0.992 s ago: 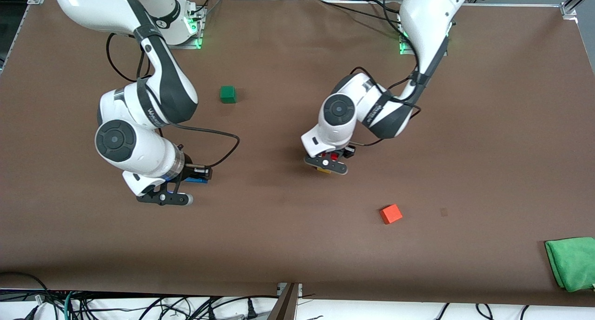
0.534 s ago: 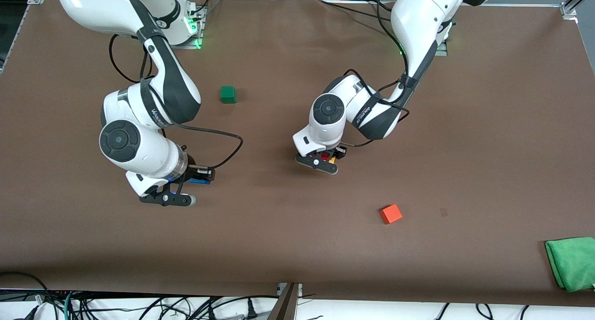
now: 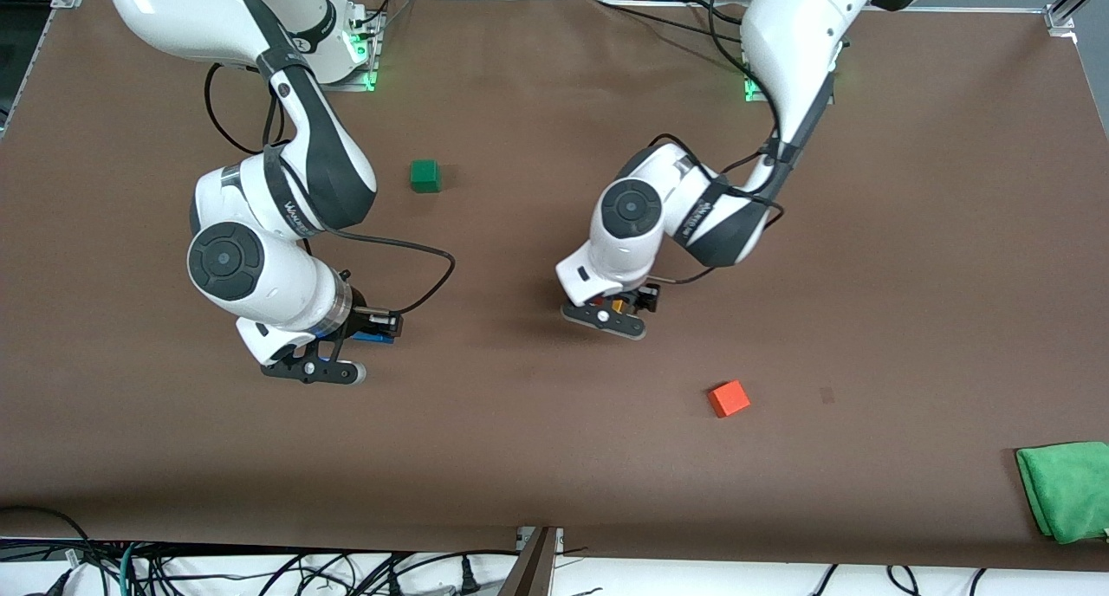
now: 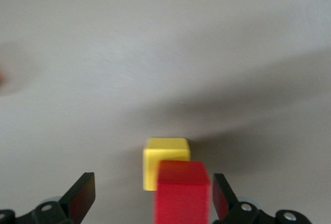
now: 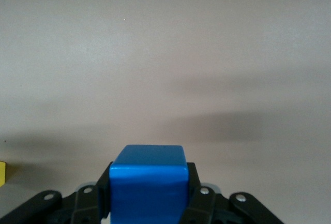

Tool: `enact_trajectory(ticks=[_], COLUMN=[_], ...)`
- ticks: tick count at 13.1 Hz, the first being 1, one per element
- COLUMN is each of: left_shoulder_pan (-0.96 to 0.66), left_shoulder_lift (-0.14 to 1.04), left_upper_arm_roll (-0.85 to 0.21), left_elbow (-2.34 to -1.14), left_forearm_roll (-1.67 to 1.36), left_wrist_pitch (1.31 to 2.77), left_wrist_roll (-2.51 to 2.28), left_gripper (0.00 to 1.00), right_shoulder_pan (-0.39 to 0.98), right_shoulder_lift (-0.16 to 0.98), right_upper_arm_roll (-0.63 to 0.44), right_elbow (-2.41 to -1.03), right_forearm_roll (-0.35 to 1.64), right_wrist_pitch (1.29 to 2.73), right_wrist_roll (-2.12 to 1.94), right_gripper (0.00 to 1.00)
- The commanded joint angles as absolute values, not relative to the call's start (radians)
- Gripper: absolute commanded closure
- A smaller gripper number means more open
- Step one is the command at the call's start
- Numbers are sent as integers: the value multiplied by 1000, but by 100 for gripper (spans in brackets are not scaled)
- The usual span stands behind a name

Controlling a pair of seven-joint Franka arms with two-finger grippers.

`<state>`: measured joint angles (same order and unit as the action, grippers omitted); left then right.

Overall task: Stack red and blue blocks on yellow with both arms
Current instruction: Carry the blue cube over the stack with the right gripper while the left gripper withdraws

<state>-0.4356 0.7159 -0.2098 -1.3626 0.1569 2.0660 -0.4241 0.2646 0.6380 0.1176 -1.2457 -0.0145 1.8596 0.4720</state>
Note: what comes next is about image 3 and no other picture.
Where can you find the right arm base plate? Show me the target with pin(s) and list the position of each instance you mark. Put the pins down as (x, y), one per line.
(359, 55)

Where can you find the green cube block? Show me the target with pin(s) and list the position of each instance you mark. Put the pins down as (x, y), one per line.
(424, 173)

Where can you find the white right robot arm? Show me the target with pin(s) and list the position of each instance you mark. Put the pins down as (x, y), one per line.
(260, 267)

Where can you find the green microfibre cloth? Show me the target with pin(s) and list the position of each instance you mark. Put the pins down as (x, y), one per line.
(1070, 492)

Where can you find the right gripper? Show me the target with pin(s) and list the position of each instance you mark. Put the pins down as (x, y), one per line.
(360, 323)

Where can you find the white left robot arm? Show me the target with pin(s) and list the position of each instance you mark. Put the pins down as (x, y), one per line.
(788, 33)

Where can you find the orange cube block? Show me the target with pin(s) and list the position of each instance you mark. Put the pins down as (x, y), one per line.
(728, 397)

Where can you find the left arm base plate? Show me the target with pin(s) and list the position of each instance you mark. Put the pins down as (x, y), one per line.
(752, 89)

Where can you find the dark metal table post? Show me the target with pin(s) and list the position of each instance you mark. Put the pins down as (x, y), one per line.
(533, 566)

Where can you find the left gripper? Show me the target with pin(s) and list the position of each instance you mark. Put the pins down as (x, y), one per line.
(645, 299)

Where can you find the black power plug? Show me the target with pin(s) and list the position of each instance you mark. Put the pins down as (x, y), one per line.
(469, 576)

